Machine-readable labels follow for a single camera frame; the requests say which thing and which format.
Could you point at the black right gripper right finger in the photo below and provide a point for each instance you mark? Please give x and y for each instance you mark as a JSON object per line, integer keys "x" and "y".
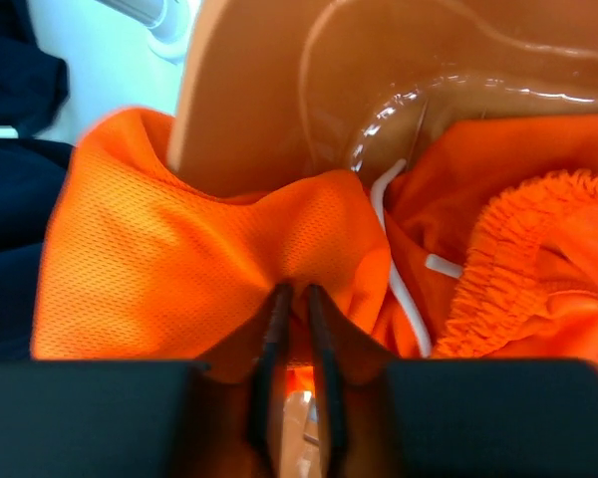
{"x": 382, "y": 416}

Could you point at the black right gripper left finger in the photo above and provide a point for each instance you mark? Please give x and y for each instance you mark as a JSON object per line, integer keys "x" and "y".
{"x": 218, "y": 415}

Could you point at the orange mesh shorts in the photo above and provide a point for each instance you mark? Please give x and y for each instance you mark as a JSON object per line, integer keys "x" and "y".
{"x": 486, "y": 249}

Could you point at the navy blue shorts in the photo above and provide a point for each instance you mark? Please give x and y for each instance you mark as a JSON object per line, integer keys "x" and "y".
{"x": 33, "y": 86}

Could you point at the orange plastic basket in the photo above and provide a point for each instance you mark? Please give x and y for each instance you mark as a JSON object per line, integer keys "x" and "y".
{"x": 274, "y": 91}

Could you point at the silver clothes rack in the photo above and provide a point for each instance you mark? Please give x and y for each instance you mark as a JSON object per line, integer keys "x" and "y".
{"x": 169, "y": 22}

